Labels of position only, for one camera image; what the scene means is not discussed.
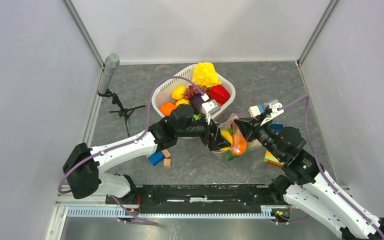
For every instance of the grey microphone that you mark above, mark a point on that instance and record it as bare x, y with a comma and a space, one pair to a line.
112, 62

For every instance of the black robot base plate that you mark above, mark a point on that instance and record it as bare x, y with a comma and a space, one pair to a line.
200, 199

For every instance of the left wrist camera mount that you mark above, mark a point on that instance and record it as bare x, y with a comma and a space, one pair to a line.
209, 108

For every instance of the small orange tangerine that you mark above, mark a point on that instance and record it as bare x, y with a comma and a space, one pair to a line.
167, 107

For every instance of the orange toy block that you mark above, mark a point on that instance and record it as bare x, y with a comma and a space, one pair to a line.
271, 160

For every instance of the blue striped block stack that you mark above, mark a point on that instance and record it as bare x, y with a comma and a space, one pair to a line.
156, 158

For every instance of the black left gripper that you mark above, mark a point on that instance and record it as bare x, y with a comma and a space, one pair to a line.
216, 142

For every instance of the orange fruit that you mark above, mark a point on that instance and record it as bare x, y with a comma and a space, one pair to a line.
239, 143

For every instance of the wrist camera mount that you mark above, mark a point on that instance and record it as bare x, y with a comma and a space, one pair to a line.
209, 108
272, 109

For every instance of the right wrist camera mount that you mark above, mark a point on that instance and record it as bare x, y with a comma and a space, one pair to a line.
272, 109

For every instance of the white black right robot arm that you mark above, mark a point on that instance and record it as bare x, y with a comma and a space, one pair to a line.
309, 186

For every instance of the green leafy bok choy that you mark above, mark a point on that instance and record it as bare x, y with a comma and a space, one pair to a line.
232, 154

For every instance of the aluminium frame rail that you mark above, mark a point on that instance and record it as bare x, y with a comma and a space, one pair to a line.
104, 206

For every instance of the white and blue block stack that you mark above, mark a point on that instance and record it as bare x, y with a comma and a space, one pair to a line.
256, 110

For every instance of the purple grapes bunch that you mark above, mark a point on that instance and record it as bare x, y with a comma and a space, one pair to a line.
191, 91

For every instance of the yellow lemon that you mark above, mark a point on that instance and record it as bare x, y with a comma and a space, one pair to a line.
227, 136

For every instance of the white plastic basket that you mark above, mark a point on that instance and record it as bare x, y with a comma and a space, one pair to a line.
163, 92

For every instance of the dark purple eggplant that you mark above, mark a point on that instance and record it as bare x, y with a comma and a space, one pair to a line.
196, 102

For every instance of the blue lego brick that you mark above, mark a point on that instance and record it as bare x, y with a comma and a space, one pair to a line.
276, 127

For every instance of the tan wooden block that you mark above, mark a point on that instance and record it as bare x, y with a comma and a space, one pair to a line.
166, 154
167, 162

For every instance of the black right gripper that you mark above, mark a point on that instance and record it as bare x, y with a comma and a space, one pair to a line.
249, 127

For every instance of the clear zip top bag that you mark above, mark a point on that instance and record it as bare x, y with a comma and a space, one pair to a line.
232, 128

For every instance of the red bell pepper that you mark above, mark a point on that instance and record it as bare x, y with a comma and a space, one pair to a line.
219, 94

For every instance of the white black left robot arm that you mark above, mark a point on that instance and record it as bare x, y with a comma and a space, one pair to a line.
86, 168

